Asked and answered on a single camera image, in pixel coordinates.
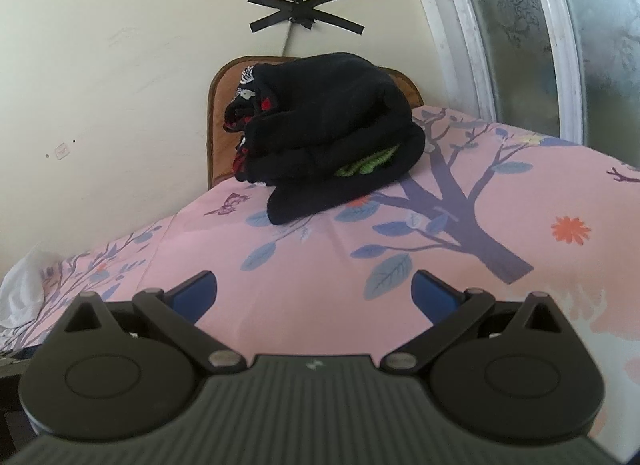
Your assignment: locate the white framed frosted window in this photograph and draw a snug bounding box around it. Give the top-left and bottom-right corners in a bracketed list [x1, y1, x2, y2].
[421, 0, 639, 166]

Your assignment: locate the brown wooden headboard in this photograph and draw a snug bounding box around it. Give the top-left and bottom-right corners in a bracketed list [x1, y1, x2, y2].
[206, 55, 424, 191]

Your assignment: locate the white crumpled cloth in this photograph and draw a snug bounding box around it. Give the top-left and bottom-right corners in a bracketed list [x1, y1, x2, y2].
[0, 246, 58, 332]

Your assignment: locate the pile of black green clothes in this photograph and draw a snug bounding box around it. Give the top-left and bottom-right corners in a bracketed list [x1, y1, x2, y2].
[222, 51, 426, 227]

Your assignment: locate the pink tree-print bed sheet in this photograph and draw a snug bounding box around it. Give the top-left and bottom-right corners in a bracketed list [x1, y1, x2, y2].
[1, 106, 639, 459]

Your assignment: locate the black tape cross on wall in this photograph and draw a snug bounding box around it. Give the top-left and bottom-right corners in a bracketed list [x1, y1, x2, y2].
[247, 0, 364, 35]

